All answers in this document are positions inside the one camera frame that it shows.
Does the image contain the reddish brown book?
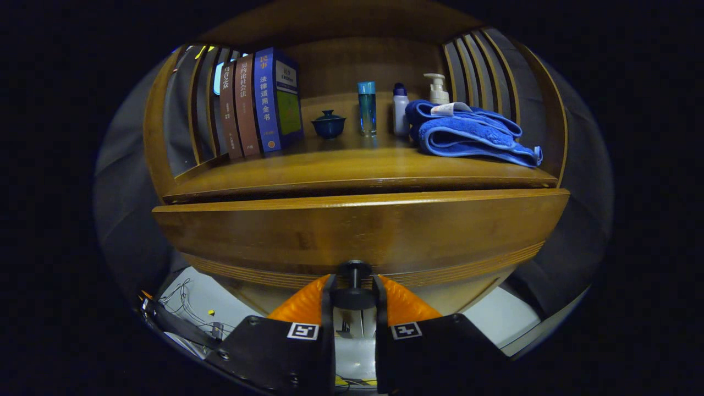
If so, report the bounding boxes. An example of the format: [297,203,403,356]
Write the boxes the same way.
[234,53,262,157]

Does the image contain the wooden cabinet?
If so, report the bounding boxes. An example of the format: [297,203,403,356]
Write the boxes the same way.
[142,0,570,317]

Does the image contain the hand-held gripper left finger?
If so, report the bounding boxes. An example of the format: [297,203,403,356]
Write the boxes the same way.
[217,274,336,395]

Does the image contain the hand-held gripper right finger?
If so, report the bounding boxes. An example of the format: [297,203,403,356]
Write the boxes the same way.
[373,274,512,395]

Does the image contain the blue folded towel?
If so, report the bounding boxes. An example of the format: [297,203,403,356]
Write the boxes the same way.
[405,99,544,168]

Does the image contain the blue book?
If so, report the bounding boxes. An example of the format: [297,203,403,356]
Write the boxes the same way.
[253,47,305,153]

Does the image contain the thin floor cables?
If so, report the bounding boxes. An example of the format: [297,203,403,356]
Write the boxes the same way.
[158,278,232,337]

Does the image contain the wooden drawer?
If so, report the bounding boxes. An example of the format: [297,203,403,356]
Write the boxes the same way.
[152,189,571,317]

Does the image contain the teal glass bottle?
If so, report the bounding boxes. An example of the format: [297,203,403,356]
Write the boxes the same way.
[357,81,378,136]

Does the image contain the white pump bottle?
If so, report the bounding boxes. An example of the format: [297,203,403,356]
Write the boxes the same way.
[423,73,450,105]

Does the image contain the dark blue lidded teacup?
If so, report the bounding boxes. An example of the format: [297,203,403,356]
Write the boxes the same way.
[311,109,347,139]

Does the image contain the wooden countertop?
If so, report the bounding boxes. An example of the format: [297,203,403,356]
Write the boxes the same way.
[163,91,559,204]

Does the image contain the white bottle blue cap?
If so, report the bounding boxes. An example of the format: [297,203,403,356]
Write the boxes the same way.
[392,82,411,136]

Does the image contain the dark brown book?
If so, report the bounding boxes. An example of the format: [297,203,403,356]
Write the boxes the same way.
[219,59,244,161]

